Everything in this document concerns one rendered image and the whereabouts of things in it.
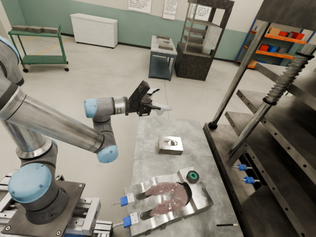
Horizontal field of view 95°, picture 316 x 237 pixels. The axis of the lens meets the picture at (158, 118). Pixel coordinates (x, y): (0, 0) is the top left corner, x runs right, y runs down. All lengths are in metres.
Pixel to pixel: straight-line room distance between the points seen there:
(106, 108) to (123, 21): 6.88
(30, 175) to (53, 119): 0.29
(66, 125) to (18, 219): 0.52
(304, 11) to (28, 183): 1.42
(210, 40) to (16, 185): 4.41
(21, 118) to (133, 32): 7.05
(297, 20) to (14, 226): 1.61
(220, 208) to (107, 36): 6.43
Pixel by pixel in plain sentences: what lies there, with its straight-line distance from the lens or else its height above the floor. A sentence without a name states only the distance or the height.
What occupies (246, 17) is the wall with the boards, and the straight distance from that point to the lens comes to 8.17.
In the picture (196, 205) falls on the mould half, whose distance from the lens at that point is 1.03.
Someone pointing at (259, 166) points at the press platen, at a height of 1.02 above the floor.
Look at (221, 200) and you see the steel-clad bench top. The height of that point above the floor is 0.80.
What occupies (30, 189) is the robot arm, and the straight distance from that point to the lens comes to 0.68.
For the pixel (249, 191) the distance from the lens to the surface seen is 1.38.
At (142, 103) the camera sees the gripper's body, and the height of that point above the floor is 1.46.
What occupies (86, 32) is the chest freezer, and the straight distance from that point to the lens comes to 6.96.
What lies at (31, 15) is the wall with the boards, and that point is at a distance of 8.79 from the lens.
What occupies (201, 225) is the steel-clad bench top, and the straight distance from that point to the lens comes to 1.12.
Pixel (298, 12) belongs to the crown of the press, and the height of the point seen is 1.87.
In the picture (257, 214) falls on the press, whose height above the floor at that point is 0.78.
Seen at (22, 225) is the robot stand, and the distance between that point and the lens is 0.90.
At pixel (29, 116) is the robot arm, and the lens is 0.47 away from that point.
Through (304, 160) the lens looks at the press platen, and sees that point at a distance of 1.09.
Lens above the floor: 1.81
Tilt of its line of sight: 39 degrees down
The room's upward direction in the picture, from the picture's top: 11 degrees clockwise
